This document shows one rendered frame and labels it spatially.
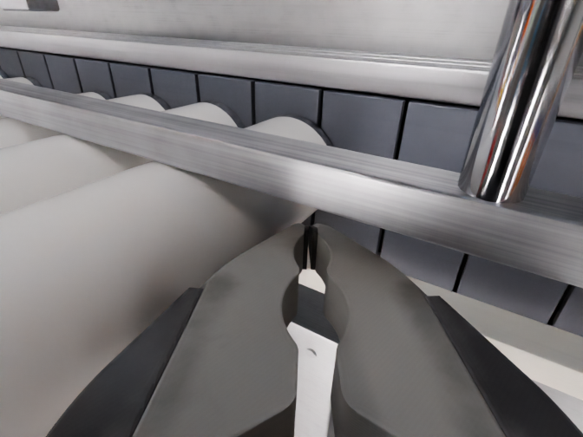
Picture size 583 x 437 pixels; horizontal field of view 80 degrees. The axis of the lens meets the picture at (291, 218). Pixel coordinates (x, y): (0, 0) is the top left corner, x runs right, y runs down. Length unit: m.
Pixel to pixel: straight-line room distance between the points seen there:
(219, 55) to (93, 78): 0.12
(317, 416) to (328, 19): 0.27
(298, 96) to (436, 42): 0.07
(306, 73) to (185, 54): 0.08
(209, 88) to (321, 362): 0.19
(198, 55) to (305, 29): 0.06
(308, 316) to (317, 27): 0.18
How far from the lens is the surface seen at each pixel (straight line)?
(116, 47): 0.27
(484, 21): 0.20
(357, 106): 0.16
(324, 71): 0.17
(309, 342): 0.25
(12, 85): 0.20
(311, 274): 0.16
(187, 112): 0.19
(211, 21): 0.27
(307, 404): 0.31
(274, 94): 0.18
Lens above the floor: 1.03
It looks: 49 degrees down
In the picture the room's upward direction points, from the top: 129 degrees counter-clockwise
